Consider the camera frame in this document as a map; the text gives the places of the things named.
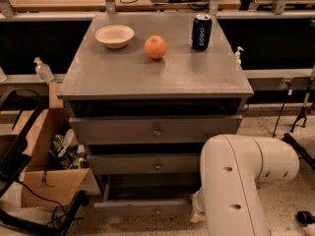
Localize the black caster wheel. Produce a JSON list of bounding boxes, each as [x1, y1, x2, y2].
[[296, 211, 315, 226]]

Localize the black stand right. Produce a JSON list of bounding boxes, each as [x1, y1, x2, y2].
[[283, 133, 315, 170]]

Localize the grey wooden drawer cabinet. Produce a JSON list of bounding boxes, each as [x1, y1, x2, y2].
[[57, 12, 255, 198]]

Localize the clear sanitizer bottle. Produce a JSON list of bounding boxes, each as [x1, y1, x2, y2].
[[33, 57, 54, 82]]

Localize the black stand left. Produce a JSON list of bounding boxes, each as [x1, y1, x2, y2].
[[0, 88, 89, 236]]

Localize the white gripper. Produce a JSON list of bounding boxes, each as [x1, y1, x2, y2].
[[190, 189, 206, 223]]

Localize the grey top drawer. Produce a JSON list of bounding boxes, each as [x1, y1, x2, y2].
[[70, 115, 242, 145]]

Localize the brown cardboard box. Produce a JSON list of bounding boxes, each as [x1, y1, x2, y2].
[[1, 87, 99, 207]]

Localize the grey drawer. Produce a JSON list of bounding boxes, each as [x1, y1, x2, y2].
[[70, 115, 242, 145], [94, 173, 201, 216], [88, 152, 200, 175]]

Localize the black tripod leg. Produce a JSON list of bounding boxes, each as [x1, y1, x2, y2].
[[290, 64, 315, 132]]

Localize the white pump bottle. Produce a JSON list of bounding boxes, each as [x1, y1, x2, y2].
[[235, 46, 244, 66]]

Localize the blue Pepsi can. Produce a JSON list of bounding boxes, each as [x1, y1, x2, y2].
[[191, 14, 212, 50]]

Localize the white bowl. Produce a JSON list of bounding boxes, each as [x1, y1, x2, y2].
[[95, 25, 134, 49]]

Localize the black stand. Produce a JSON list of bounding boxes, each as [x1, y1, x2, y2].
[[283, 133, 315, 170], [0, 88, 89, 236]]

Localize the orange fruit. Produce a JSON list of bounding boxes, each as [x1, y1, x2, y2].
[[145, 35, 167, 59]]

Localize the grey bottom drawer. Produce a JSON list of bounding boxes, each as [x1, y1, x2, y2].
[[94, 173, 201, 216]]

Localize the grey middle drawer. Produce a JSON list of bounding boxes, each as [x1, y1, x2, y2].
[[88, 152, 200, 175]]

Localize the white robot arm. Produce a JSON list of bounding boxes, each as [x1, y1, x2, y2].
[[192, 134, 299, 236]]

